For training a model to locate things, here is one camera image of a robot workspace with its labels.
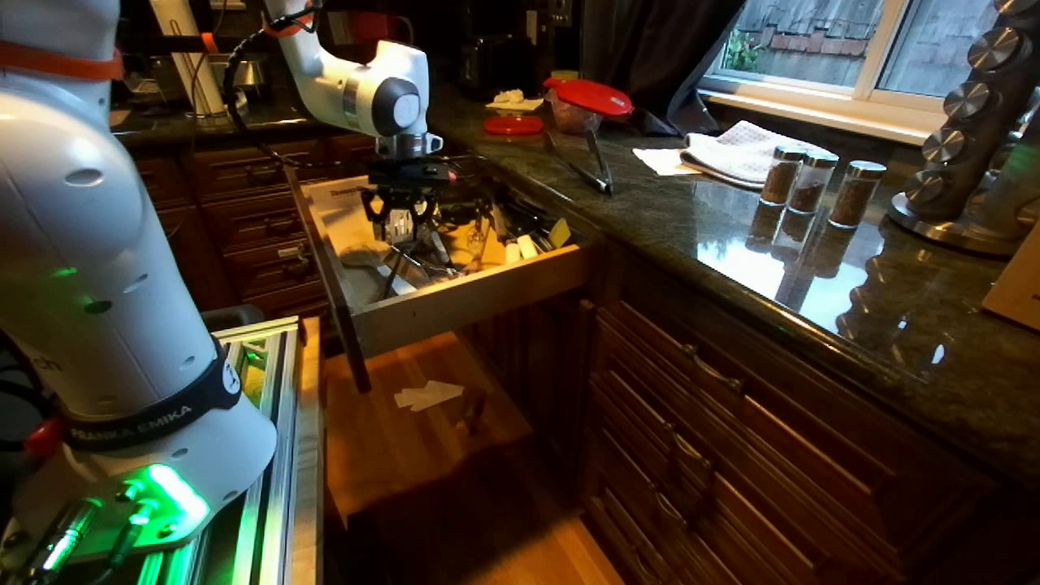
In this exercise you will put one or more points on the metal spice rack carousel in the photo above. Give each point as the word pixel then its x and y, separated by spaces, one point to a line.
pixel 975 100

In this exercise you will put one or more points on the tan cardboard sheet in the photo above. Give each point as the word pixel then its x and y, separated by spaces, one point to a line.
pixel 1019 287

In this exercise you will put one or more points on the black utensils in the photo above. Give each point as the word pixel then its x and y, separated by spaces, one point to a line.
pixel 397 226

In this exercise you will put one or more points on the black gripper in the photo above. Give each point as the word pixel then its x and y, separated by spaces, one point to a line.
pixel 410 184

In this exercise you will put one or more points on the red lid clear container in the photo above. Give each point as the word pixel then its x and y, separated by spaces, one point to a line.
pixel 588 100

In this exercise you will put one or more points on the light wooden drawer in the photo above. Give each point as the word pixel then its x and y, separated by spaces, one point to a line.
pixel 464 305

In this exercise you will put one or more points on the aluminium robot stand frame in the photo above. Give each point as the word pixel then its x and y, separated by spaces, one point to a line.
pixel 277 457

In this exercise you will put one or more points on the dark curtain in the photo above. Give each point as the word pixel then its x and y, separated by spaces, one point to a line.
pixel 652 44

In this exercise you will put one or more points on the white window frame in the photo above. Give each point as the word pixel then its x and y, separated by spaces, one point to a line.
pixel 813 110

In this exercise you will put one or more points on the white angled bar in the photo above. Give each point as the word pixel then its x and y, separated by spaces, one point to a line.
pixel 189 60

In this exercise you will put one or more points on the white paper scrap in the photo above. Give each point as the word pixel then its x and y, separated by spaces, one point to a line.
pixel 428 394

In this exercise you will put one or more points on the dark wood drawer cabinet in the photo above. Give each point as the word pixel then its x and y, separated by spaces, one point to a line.
pixel 247 228

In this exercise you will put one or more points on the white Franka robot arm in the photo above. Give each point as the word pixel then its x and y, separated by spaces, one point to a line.
pixel 85 270

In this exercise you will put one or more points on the dark slatted wood cabinet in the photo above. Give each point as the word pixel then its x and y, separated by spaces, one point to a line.
pixel 757 467

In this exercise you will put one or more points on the glass spice jar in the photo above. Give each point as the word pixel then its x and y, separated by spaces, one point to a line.
pixel 856 198
pixel 811 184
pixel 782 180

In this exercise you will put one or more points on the yellow utensil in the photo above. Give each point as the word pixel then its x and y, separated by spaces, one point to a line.
pixel 559 232

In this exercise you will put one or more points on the metal kitchen tongs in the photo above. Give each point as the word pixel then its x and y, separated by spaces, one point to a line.
pixel 599 174

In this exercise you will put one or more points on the grey folded towel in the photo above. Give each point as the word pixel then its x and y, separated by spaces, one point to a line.
pixel 747 151

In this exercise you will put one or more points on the white paper sheet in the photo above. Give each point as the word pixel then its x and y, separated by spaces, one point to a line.
pixel 661 165

